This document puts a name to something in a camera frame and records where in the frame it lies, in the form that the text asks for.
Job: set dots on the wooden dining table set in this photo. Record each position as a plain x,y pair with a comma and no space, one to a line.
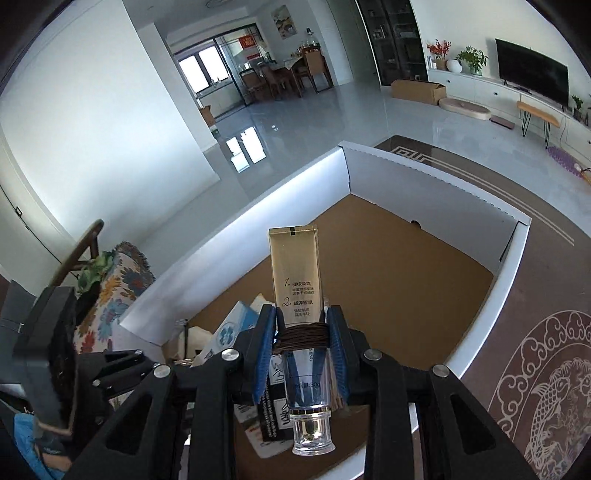
272,79

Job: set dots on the brown cardboard box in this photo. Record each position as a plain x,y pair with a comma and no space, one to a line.
418,91

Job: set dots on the white round vase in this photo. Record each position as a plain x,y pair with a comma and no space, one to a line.
454,66

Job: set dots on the round beige floor cushion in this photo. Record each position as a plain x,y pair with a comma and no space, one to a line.
465,108

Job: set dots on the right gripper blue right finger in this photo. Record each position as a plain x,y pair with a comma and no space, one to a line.
334,319

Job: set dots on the gold cosmetic tube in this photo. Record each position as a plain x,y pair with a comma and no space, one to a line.
302,337

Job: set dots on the floral cushion chair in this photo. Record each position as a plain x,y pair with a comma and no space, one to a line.
108,283

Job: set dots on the white tv cabinet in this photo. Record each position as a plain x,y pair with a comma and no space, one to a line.
571,135

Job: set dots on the black rectangular box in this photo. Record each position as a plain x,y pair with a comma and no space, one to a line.
273,410

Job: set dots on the green potted plant left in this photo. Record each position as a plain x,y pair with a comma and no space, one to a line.
474,58

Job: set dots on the small potted plant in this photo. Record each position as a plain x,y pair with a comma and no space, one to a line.
577,107

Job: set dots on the dark glass display cabinet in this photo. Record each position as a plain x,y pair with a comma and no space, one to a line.
395,40

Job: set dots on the black flat television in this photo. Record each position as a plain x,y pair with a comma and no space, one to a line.
533,71

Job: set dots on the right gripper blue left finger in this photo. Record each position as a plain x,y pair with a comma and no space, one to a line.
264,347

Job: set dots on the red flower bouquet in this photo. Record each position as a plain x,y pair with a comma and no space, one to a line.
439,52

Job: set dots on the wooden bench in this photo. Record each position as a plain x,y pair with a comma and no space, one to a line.
528,112

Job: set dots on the framed wall painting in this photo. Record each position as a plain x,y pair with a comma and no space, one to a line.
283,22

